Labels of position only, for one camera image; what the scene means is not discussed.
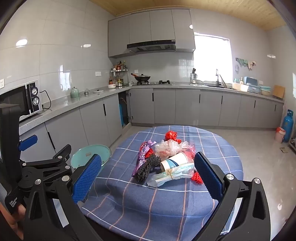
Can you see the white paper cup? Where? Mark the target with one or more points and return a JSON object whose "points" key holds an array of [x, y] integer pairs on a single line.
{"points": [[175, 161]]}

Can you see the metal spice rack with bottles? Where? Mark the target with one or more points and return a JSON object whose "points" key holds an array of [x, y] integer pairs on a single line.
{"points": [[118, 76]]}

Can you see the teal bowl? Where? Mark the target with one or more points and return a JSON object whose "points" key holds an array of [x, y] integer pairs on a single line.
{"points": [[265, 90]]}

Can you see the purple snack wrapper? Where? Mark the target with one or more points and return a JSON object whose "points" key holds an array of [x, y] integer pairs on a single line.
{"points": [[142, 160]]}

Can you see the black wok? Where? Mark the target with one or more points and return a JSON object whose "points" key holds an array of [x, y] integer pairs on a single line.
{"points": [[143, 78]]}

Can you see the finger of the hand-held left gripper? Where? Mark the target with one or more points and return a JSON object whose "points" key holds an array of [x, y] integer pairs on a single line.
{"points": [[28, 142], [53, 162]]}

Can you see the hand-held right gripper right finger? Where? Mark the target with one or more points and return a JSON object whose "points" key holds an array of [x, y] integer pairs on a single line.
{"points": [[208, 176]]}

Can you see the red knotted ornament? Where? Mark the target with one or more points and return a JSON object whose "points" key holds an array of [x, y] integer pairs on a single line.
{"points": [[197, 178]]}

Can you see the hanging kitchen cloths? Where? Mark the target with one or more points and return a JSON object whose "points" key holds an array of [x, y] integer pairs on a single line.
{"points": [[244, 62]]}

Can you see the grey lower cabinets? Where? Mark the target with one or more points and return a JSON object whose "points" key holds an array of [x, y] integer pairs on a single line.
{"points": [[187, 106]]}

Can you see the black range hood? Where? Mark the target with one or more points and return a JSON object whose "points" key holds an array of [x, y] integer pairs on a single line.
{"points": [[151, 46]]}

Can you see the small red white bin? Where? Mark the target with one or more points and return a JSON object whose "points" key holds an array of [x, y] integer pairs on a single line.
{"points": [[279, 135]]}

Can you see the blue gas cylinder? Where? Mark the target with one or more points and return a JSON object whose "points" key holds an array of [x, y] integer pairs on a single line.
{"points": [[288, 125]]}

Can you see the blue plaid tablecloth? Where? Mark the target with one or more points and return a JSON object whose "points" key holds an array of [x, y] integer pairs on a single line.
{"points": [[138, 199]]}

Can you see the tall blue canister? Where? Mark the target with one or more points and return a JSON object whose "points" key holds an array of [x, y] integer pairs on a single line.
{"points": [[121, 114]]}

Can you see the white bowl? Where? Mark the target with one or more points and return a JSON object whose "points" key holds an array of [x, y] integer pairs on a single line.
{"points": [[111, 86]]}

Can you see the small red wrapper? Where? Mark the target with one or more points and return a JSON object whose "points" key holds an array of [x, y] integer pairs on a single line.
{"points": [[149, 153]]}

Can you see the white plastic basin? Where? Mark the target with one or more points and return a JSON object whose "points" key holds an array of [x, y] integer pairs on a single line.
{"points": [[240, 87]]}

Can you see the light blue storage box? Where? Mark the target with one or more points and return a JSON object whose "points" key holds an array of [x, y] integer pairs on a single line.
{"points": [[253, 84]]}

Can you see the grey cabinets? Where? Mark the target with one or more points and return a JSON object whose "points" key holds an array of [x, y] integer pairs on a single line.
{"points": [[187, 106], [143, 27]]}

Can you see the black gas stove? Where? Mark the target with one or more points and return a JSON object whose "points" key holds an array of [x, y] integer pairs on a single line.
{"points": [[159, 82]]}

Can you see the black sink faucet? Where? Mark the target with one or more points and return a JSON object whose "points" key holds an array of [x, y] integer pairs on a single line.
{"points": [[217, 77]]}

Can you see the mint green waste bin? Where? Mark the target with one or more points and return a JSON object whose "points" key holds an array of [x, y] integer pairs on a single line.
{"points": [[92, 150]]}

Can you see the small metal cup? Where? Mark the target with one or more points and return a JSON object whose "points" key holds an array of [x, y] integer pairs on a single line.
{"points": [[87, 93]]}

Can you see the red foil wrapper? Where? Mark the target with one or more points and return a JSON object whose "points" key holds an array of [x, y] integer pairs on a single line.
{"points": [[171, 135]]}

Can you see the grey upper cabinets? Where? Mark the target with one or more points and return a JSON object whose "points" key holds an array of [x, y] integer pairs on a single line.
{"points": [[143, 27]]}

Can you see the white pot lid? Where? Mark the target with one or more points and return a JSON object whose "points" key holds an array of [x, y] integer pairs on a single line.
{"points": [[99, 91]]}

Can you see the knife holder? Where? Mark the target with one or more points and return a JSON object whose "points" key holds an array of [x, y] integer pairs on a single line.
{"points": [[193, 78]]}

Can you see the light blue face mask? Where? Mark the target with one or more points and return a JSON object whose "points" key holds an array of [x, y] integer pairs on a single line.
{"points": [[171, 177]]}

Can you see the clear plastic bag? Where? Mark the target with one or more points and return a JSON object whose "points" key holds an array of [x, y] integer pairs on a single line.
{"points": [[166, 148]]}

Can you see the cardboard scrap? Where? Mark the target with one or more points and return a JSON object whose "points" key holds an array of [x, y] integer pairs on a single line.
{"points": [[283, 150]]}

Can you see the person's left hand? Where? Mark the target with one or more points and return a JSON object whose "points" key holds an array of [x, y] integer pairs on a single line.
{"points": [[19, 220]]}

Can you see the dark spiky bundle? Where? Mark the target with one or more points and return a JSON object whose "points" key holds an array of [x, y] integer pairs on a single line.
{"points": [[145, 169]]}

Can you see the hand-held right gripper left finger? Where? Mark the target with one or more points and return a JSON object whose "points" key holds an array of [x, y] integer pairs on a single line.
{"points": [[86, 176]]}

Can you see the wooden cutting board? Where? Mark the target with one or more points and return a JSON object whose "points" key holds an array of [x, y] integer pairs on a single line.
{"points": [[278, 91]]}

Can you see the bright window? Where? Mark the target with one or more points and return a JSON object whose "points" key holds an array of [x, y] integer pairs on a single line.
{"points": [[212, 60]]}

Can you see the silver black microwave oven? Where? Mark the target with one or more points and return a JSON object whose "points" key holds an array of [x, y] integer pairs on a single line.
{"points": [[16, 96]]}

